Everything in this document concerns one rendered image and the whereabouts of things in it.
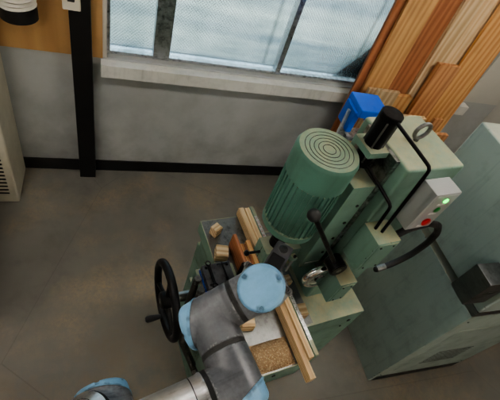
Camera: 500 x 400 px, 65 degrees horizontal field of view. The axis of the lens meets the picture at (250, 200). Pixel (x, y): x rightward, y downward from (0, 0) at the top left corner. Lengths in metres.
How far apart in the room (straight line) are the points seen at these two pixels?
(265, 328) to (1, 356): 1.35
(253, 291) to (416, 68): 2.20
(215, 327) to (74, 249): 1.80
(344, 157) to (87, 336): 1.65
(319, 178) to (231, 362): 0.47
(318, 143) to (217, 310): 0.50
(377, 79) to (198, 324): 2.09
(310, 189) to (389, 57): 1.65
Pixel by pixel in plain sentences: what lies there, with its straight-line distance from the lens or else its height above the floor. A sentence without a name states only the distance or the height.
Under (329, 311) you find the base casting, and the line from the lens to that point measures 1.60.
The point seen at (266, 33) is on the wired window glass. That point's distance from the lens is 2.44.
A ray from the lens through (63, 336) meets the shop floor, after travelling 2.26.
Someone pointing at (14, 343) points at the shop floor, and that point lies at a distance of 2.28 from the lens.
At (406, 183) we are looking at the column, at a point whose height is 1.47.
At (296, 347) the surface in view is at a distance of 1.33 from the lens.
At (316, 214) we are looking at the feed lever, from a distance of 0.94.
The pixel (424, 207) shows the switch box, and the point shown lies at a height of 1.42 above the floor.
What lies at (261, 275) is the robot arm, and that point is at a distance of 0.75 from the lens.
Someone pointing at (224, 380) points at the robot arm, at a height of 1.40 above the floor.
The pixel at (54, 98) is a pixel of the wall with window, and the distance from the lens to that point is 2.52.
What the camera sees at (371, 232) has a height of 1.30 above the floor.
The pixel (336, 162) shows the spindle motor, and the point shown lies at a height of 1.50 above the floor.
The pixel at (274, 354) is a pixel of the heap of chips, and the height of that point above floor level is 0.94.
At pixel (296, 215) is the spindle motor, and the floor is 1.32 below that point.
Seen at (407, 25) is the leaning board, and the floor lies 1.38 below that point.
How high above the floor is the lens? 2.09
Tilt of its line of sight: 47 degrees down
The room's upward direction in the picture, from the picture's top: 23 degrees clockwise
